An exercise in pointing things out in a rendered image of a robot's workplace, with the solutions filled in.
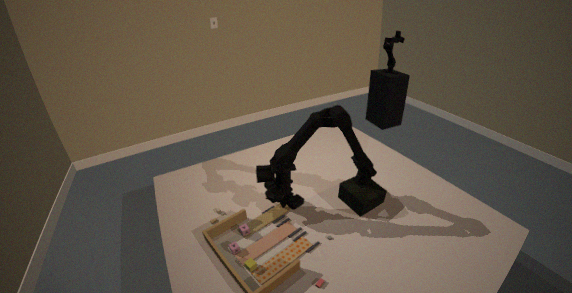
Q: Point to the yellow strip with green crosshatch pattern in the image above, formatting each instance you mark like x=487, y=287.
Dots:
x=272, y=214

